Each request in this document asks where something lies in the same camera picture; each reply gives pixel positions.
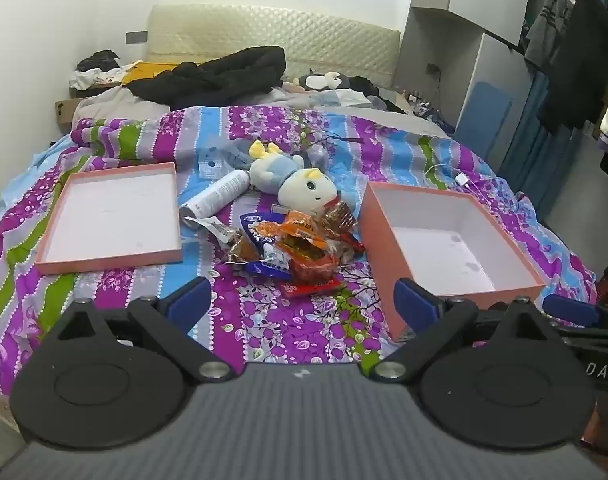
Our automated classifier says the purple floral bedspread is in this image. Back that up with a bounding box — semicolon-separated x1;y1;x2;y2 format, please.
0;105;599;396

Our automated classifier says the crumpled clear plastic bag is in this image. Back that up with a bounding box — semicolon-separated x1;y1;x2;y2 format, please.
304;142;329;168

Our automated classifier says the brown snack packet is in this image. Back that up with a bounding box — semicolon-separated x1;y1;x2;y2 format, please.
226;230;262;264

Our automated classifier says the flat red snack packet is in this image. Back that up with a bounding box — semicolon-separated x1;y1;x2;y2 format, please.
284;280;345;299

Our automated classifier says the black cloth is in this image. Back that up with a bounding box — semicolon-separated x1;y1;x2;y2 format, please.
76;50;122;72

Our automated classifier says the black jacket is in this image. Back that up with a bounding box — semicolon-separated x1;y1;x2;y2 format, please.
126;46;288;111

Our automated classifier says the blue snack packet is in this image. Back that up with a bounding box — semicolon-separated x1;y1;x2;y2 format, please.
246;255;292;281
240;211;285;242

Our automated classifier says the white and blue plush toy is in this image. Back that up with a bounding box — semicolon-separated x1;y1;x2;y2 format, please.
248;140;357;221

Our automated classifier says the white charger with cable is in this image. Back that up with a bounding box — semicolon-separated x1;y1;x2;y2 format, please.
426;162;484;196

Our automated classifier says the pink box lid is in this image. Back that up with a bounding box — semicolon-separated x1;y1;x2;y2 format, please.
34;161;183;276

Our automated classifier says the dark clothes pile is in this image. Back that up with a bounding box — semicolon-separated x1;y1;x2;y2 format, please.
351;76;409;113

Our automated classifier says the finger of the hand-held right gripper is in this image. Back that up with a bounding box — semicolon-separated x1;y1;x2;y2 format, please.
542;293;608;333

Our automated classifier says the light blue plastic bag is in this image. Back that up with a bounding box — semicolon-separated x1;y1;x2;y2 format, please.
196;137;257;181

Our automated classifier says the golden red snack packet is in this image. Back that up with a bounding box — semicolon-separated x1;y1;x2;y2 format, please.
319;201;365;253

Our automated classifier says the brown cardboard box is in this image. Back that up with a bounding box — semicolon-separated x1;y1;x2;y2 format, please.
54;97;82;135

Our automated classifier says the black hanging coat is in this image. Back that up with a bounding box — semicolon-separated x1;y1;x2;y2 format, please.
536;0;608;136

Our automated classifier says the yellow cloth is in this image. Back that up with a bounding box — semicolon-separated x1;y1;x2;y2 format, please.
121;60;185;86

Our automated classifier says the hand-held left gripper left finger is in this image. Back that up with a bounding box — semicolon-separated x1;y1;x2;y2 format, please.
43;276;233;382

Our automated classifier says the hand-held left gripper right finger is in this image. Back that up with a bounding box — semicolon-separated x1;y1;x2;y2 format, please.
371;277;567;382

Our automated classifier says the white cloth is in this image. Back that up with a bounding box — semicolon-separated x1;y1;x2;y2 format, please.
69;67;127;92

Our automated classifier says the orange seasoning packet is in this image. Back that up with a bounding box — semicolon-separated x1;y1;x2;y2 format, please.
276;210;329;255

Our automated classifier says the white printed tube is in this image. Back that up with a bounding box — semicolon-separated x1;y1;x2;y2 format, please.
178;169;251;221

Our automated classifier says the beige quilted headboard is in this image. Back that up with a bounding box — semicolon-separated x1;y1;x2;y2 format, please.
145;4;402;92

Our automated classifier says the red foil snack packet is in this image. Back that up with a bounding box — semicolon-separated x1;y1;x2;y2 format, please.
289;250;341;283

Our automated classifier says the grey striped hanging sweater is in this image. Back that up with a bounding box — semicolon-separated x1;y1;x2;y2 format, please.
524;0;574;68

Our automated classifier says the grey bed sheet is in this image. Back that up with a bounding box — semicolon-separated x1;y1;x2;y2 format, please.
71;85;455;137

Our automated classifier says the white crumpled wrapper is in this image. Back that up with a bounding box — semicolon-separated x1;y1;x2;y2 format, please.
184;215;235;241

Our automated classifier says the blue hanging garment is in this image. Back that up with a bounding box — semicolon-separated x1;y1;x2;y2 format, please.
498;70;584;226

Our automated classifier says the pink cardboard box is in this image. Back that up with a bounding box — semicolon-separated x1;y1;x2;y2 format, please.
358;181;546;343

